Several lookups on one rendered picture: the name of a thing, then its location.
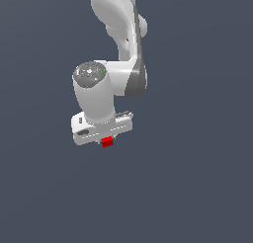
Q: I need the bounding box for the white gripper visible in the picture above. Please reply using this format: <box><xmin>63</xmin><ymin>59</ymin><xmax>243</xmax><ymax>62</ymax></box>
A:
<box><xmin>70</xmin><ymin>110</ymin><xmax>134</xmax><ymax>147</ymax></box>

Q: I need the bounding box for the red cube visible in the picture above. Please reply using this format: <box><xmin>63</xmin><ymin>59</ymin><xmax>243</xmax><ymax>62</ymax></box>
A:
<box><xmin>100</xmin><ymin>135</ymin><xmax>115</xmax><ymax>148</ymax></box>

